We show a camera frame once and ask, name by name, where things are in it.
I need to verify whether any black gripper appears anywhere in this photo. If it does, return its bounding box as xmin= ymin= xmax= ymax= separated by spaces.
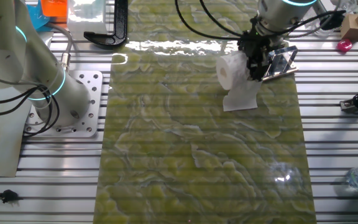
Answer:
xmin=237 ymin=17 xmax=279 ymax=83

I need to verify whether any white toilet paper roll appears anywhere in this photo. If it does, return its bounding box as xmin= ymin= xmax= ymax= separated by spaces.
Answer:
xmin=215 ymin=51 xmax=262 ymax=112

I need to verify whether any shiny metal toilet paper holder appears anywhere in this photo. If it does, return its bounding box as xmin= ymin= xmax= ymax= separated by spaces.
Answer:
xmin=261 ymin=45 xmax=300 ymax=82

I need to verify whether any small pink object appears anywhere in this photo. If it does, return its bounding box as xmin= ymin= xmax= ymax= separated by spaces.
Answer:
xmin=336 ymin=39 xmax=353 ymax=53

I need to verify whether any green marble pattern mat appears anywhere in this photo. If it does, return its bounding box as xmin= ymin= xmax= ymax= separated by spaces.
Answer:
xmin=92 ymin=0 xmax=318 ymax=224

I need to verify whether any wooden block with peg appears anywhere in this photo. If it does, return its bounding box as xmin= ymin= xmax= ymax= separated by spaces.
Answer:
xmin=340 ymin=14 xmax=358 ymax=41

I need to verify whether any black C-clamp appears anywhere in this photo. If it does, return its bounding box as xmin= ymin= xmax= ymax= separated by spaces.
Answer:
xmin=83 ymin=0 xmax=129 ymax=47

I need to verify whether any translucent plastic box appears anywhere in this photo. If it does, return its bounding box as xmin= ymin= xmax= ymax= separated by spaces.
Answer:
xmin=67 ymin=0 xmax=108 ymax=34

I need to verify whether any black power plug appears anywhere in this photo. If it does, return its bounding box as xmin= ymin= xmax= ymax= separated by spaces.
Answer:
xmin=0 ymin=189 xmax=24 ymax=205

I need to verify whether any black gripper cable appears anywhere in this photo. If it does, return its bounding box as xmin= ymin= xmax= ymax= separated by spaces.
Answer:
xmin=175 ymin=0 xmax=346 ymax=41

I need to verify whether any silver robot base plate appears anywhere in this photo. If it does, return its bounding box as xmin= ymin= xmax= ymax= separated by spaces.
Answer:
xmin=23 ymin=70 xmax=104 ymax=138

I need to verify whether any grey cable with metal connector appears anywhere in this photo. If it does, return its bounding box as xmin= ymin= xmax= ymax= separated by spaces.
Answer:
xmin=47 ymin=22 xmax=74 ymax=73

